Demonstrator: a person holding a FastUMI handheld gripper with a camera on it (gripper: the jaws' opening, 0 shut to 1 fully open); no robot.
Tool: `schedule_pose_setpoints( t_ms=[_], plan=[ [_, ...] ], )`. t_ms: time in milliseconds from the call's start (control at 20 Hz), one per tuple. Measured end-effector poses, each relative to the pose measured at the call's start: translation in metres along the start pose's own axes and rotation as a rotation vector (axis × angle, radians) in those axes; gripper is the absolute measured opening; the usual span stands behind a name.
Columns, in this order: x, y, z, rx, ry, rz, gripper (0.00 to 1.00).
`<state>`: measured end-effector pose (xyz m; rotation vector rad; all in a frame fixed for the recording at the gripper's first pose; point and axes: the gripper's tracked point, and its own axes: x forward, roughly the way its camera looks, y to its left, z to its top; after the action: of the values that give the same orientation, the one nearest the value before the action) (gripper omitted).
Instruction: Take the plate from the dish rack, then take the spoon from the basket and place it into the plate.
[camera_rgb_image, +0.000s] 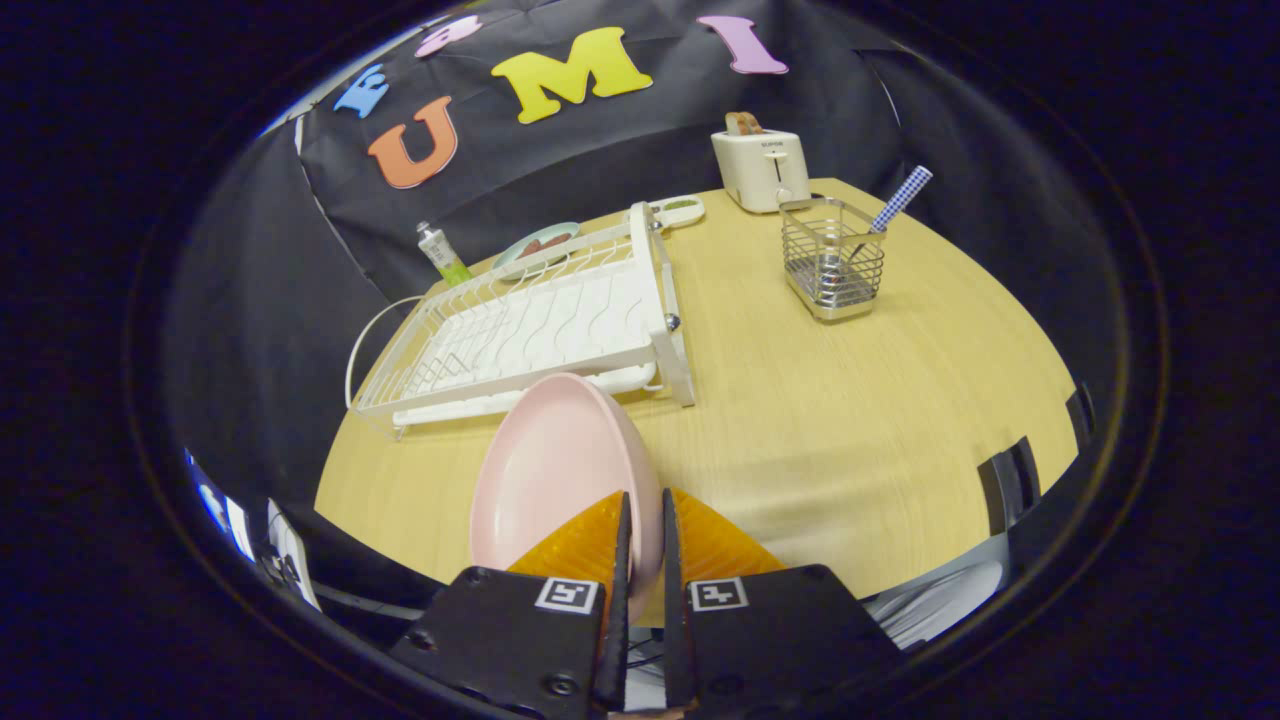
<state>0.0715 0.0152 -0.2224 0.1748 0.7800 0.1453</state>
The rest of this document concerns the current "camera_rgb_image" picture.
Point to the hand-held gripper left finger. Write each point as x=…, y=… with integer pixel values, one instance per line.
x=510, y=640

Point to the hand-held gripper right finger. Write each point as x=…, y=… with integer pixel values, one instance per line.
x=770, y=640

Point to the pink plate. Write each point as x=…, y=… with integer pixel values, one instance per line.
x=560, y=470

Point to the white dish rack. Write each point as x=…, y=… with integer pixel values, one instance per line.
x=560, y=320

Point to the pale green plate with food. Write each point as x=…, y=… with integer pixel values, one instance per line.
x=535, y=245

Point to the white divided dish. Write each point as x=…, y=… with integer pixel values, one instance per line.
x=680, y=208

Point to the black table clamp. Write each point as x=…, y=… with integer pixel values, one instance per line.
x=1080, y=415
x=1008, y=485

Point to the computer monitor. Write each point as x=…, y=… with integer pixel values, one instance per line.
x=215, y=505

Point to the green clear bottle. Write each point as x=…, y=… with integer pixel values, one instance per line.
x=442, y=255

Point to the black backdrop cloth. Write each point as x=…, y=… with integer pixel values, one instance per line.
x=250, y=300

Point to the white toaster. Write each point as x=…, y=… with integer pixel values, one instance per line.
x=765, y=170

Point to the bread slice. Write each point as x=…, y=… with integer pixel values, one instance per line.
x=743, y=123

